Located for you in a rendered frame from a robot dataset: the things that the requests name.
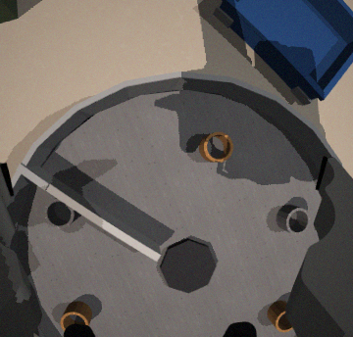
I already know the grey metal bushing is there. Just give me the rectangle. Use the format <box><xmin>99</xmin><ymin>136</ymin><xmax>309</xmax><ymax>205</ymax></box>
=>
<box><xmin>277</xmin><ymin>205</ymin><xmax>310</xmax><ymax>235</ymax></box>
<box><xmin>44</xmin><ymin>198</ymin><xmax>78</xmax><ymax>229</ymax></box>

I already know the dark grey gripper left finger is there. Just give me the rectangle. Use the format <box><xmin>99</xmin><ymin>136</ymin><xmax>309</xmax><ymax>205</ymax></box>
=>
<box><xmin>0</xmin><ymin>163</ymin><xmax>42</xmax><ymax>337</ymax></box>

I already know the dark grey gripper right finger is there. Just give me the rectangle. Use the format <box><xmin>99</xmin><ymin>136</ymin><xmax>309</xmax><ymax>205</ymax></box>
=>
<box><xmin>285</xmin><ymin>156</ymin><xmax>353</xmax><ymax>337</ymax></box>

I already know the bronze bushing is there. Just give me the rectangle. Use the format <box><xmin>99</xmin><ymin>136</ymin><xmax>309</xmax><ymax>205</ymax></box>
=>
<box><xmin>268</xmin><ymin>301</ymin><xmax>293</xmax><ymax>332</ymax></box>
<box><xmin>199</xmin><ymin>132</ymin><xmax>233</xmax><ymax>163</ymax></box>
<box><xmin>60</xmin><ymin>301</ymin><xmax>92</xmax><ymax>331</ymax></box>

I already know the blue crate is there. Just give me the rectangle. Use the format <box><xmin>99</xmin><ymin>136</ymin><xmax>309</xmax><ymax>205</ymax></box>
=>
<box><xmin>213</xmin><ymin>0</ymin><xmax>353</xmax><ymax>106</ymax></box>

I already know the grey round turntable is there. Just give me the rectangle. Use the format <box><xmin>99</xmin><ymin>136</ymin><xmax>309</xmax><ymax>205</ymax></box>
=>
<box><xmin>7</xmin><ymin>72</ymin><xmax>343</xmax><ymax>337</ymax></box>

